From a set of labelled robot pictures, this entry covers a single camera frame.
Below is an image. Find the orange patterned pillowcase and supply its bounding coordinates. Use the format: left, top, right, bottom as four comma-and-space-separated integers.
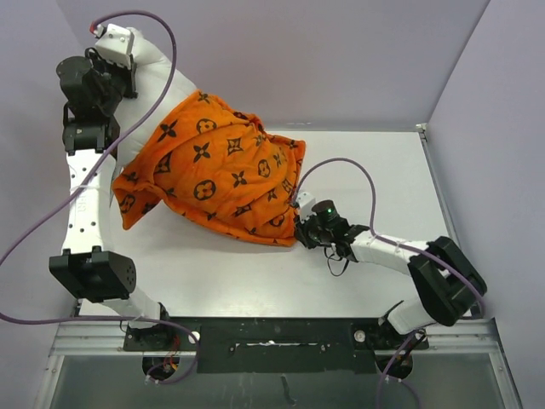
113, 90, 306, 246

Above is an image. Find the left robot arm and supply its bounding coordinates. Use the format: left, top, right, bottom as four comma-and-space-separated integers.
49, 49, 174, 350

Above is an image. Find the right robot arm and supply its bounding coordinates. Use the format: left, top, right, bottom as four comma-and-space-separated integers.
295, 211, 487, 349

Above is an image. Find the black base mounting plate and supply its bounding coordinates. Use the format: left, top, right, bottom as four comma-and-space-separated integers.
123, 317, 404, 374

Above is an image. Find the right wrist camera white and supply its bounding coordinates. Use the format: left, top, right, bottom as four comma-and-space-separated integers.
294, 191, 316, 219

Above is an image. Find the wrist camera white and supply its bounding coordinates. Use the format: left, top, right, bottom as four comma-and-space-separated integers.
93, 24, 135, 70
294, 191, 316, 219

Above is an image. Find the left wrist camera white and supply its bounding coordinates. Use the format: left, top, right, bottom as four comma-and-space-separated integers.
93, 24, 135, 70

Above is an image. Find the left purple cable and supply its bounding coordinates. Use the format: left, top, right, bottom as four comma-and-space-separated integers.
0, 10, 201, 386

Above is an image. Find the purple cable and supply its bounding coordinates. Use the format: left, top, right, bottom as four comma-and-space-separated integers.
291, 157, 486, 409
0, 10, 201, 386

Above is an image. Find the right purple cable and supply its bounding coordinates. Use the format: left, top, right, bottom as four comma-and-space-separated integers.
291, 157, 486, 409

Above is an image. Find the aluminium frame rail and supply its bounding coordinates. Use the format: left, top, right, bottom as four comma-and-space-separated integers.
50, 320, 500, 356

